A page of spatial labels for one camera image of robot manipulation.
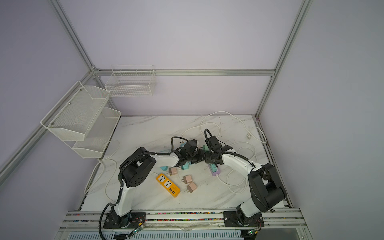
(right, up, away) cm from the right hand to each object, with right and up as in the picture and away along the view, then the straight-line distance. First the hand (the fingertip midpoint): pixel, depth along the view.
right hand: (209, 157), depth 90 cm
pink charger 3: (-22, -8, -2) cm, 24 cm away
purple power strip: (+3, -9, -3) cm, 10 cm away
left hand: (0, -1, +3) cm, 3 cm away
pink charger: (-13, -12, -4) cm, 18 cm away
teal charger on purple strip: (+2, -5, -6) cm, 8 cm away
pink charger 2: (-10, -15, -8) cm, 20 cm away
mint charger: (-14, -5, 0) cm, 15 cm away
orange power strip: (-20, -16, -10) cm, 28 cm away
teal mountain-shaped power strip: (-27, -6, -1) cm, 28 cm away
